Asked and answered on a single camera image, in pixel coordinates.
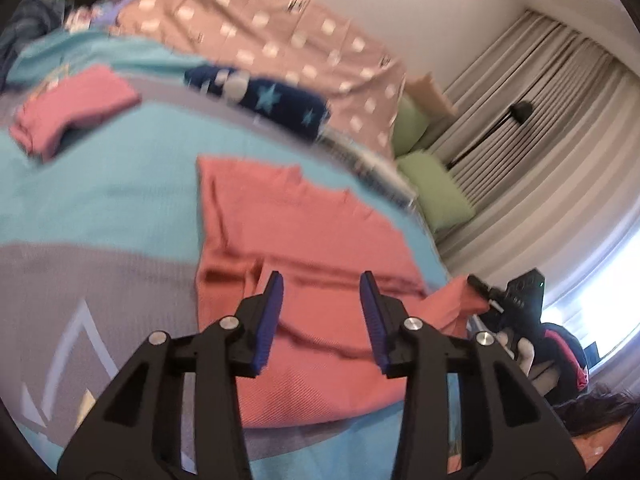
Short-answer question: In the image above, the pink long-sleeve bear shirt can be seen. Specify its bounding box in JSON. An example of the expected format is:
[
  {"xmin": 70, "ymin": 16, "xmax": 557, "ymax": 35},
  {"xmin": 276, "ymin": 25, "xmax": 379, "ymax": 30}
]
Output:
[{"xmin": 196, "ymin": 155, "xmax": 488, "ymax": 428}]

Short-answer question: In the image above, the dark clothes pile by window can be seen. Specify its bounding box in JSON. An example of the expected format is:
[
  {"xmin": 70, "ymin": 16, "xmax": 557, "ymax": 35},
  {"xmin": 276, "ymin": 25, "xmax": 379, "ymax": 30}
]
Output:
[{"xmin": 528, "ymin": 323, "xmax": 639, "ymax": 437}]

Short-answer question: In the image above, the folded grey patterned clothes stack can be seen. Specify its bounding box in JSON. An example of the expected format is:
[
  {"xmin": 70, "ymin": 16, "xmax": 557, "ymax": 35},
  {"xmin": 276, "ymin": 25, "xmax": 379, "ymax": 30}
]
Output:
[{"xmin": 318, "ymin": 129, "xmax": 418, "ymax": 209}]

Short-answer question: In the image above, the white gloved right hand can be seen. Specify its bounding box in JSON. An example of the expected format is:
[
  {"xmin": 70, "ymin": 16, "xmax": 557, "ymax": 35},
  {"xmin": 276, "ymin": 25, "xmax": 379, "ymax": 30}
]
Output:
[{"xmin": 496, "ymin": 328, "xmax": 535, "ymax": 376}]

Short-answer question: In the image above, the lower green pillow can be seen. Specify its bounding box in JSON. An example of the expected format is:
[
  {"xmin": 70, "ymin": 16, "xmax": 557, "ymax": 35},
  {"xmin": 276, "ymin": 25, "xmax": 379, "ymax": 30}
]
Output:
[{"xmin": 396, "ymin": 151, "xmax": 475, "ymax": 233}]

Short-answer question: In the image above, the green pillow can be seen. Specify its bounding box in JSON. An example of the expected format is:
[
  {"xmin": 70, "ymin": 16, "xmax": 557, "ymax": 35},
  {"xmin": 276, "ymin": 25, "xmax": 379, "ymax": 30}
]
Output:
[
  {"xmin": 392, "ymin": 94, "xmax": 430, "ymax": 157},
  {"xmin": 396, "ymin": 151, "xmax": 475, "ymax": 233}
]

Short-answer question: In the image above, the grey pleated curtain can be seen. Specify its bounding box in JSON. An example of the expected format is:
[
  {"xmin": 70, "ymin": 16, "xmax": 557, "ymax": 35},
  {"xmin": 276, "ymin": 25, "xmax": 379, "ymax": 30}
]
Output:
[{"xmin": 430, "ymin": 11, "xmax": 639, "ymax": 390}]

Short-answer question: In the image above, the blue grey geometric bedspread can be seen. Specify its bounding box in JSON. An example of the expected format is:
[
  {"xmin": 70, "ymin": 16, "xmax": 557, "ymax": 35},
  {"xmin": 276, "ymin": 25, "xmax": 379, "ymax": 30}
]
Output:
[{"xmin": 1, "ymin": 30, "xmax": 449, "ymax": 467}]

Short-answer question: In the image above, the black floor lamp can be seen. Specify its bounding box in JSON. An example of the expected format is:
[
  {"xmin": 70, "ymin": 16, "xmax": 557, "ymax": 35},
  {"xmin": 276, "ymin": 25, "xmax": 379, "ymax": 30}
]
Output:
[{"xmin": 446, "ymin": 100, "xmax": 535, "ymax": 170}]

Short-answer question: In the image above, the upper green pillow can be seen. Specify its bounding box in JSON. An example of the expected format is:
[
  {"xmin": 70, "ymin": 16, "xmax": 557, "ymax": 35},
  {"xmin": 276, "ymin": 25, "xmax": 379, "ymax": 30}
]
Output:
[{"xmin": 392, "ymin": 94, "xmax": 430, "ymax": 157}]

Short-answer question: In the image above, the tan pillow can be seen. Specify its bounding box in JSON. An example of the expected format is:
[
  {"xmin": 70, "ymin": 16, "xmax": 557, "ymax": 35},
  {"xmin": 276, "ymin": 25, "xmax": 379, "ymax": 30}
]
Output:
[{"xmin": 405, "ymin": 73, "xmax": 458, "ymax": 118}]

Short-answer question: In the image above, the navy star plush blanket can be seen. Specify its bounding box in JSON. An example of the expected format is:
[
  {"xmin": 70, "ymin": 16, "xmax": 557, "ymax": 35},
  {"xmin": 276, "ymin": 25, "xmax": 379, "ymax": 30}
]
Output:
[{"xmin": 183, "ymin": 64, "xmax": 331, "ymax": 142}]

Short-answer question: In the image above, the folded pink garment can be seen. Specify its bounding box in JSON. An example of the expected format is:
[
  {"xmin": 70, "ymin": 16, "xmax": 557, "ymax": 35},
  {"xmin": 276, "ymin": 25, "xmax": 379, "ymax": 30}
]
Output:
[{"xmin": 9, "ymin": 65, "xmax": 142, "ymax": 162}]

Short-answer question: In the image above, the pink polka dot sheet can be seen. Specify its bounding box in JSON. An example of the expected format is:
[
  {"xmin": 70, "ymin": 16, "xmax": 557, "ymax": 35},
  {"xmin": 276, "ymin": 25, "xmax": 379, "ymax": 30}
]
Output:
[{"xmin": 115, "ymin": 0, "xmax": 406, "ymax": 159}]

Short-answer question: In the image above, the crumpled blue towel blanket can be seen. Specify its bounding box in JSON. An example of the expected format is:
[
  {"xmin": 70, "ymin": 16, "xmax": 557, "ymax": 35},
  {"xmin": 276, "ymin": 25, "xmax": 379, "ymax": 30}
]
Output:
[{"xmin": 1, "ymin": 0, "xmax": 73, "ymax": 90}]

